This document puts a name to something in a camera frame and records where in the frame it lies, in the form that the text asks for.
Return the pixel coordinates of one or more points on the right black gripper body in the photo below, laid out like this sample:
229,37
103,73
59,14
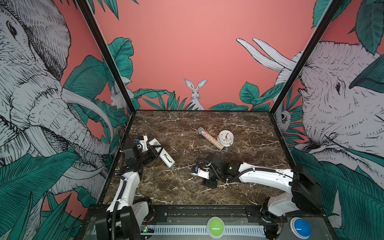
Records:
213,178

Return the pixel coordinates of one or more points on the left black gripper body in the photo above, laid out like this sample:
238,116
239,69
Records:
146,156

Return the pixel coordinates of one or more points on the white remote control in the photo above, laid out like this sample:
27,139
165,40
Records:
163,154

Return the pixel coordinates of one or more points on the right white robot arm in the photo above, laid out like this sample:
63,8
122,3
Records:
301,191

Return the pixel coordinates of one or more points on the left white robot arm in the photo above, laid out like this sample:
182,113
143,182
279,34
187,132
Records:
124,217

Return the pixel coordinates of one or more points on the white alarm clock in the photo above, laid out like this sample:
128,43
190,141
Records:
226,138

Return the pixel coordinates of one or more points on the glitter microphone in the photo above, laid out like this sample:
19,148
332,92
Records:
210,138

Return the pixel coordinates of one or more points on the green push button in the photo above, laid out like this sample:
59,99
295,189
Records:
215,227

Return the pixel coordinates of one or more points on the blue push button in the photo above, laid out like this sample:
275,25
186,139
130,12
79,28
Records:
300,228

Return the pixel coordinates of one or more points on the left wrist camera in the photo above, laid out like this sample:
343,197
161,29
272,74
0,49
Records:
142,141

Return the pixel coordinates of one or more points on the white vented cable duct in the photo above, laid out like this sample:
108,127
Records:
173,230

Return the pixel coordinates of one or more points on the black front rail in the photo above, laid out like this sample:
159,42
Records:
168,213

